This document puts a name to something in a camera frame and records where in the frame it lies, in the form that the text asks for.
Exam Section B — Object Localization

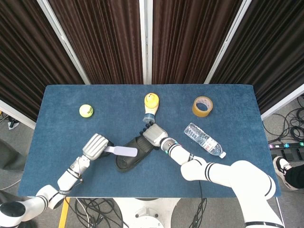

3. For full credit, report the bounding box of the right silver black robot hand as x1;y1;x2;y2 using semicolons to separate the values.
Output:
140;120;169;147

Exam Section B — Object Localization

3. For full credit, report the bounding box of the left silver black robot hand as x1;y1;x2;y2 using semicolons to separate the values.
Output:
82;133;115;160

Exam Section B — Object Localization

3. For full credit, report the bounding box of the black rubber slipper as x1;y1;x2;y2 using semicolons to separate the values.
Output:
115;136;160;172

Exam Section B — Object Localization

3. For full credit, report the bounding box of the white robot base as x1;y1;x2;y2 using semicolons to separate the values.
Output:
111;197;181;228

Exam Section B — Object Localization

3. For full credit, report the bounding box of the yellow tennis ball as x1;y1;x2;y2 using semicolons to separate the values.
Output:
79;104;94;118

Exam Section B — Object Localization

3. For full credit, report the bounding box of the clear plastic water bottle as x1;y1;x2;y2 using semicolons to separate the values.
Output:
184;123;227;159

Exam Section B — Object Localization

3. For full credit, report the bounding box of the yellow packing tape roll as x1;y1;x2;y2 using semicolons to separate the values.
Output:
191;95;214;118

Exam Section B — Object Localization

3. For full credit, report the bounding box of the blue table mat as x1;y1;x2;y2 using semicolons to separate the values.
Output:
18;84;282;198

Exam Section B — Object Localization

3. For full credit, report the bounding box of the brown pleated curtain panel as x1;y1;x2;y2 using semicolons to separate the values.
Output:
210;0;304;112
47;0;143;85
0;0;83;121
152;0;243;85

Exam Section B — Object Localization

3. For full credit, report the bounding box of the white black sneaker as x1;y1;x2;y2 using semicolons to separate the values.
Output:
272;156;300;191

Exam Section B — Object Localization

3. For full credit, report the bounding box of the black foot pedal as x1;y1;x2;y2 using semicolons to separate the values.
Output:
281;148;304;160

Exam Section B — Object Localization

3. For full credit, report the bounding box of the black trouser leg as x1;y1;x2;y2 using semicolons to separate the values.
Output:
285;163;304;189

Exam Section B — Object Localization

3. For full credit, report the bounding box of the black floor cable bundle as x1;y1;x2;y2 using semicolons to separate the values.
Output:
267;95;304;143
75;198;124;228

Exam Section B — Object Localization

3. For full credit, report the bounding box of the white screen frame post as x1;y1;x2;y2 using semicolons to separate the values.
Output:
139;0;153;85
203;0;253;85
36;0;91;85

